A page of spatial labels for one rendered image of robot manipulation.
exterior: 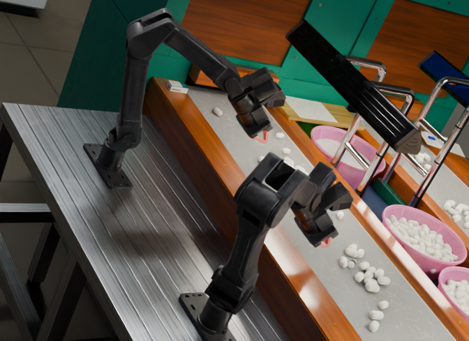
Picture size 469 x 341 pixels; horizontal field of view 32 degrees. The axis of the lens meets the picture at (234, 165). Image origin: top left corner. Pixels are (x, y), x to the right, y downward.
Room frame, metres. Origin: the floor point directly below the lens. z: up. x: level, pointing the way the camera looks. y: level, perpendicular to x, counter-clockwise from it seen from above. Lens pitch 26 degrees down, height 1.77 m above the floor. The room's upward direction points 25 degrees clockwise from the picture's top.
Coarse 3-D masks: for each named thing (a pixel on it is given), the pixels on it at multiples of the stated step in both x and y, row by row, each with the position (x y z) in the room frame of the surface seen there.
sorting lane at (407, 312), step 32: (192, 96) 2.41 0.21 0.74; (224, 96) 2.52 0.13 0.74; (224, 128) 2.28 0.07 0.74; (256, 160) 2.17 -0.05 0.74; (288, 224) 1.90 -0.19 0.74; (352, 224) 2.06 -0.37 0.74; (320, 256) 1.82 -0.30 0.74; (384, 256) 1.96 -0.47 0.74; (352, 288) 1.74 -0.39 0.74; (384, 288) 1.80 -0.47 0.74; (352, 320) 1.60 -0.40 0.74; (384, 320) 1.66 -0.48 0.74; (416, 320) 1.72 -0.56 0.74
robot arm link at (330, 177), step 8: (320, 168) 1.69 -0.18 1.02; (328, 168) 1.69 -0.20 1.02; (312, 176) 1.68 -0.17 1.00; (320, 176) 1.68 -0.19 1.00; (328, 176) 1.69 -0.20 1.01; (320, 184) 1.66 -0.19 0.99; (328, 184) 1.69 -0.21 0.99; (312, 200) 1.59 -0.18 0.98; (320, 200) 1.63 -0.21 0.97; (312, 208) 1.60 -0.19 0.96
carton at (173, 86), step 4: (168, 80) 2.34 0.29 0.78; (168, 84) 2.33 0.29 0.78; (172, 84) 2.32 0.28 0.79; (176, 84) 2.33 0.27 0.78; (180, 84) 2.35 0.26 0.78; (184, 84) 2.36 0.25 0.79; (168, 88) 2.32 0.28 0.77; (172, 88) 2.32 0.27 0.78; (176, 88) 2.32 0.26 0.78; (180, 88) 2.33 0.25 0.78; (184, 88) 2.34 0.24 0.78; (180, 92) 2.34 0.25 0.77; (184, 92) 2.35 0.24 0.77
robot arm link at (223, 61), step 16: (144, 16) 1.92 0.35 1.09; (160, 16) 1.92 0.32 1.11; (144, 32) 1.83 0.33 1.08; (160, 32) 1.85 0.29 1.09; (176, 32) 1.87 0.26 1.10; (128, 48) 1.83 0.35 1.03; (144, 48) 1.84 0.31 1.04; (176, 48) 1.89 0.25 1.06; (192, 48) 1.90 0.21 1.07; (208, 48) 1.94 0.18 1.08; (208, 64) 1.92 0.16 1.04; (224, 64) 1.94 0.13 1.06; (224, 80) 1.94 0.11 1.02; (240, 80) 1.95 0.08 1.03
